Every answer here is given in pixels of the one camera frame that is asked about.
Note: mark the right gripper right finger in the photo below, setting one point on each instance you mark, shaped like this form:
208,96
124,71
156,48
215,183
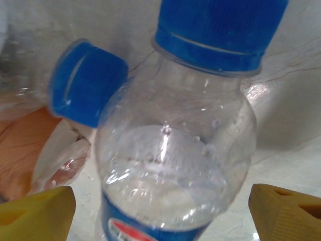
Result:
283,218

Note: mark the clear unlabelled plastic bottle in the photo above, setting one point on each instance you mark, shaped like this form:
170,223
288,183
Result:
67,160

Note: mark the clear bottle light-blue label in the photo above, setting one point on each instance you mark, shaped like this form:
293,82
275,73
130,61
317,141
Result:
85,82

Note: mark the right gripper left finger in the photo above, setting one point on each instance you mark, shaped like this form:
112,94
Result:
37,218

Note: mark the Pepsi bottle blue cap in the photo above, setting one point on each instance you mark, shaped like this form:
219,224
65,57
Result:
175,150

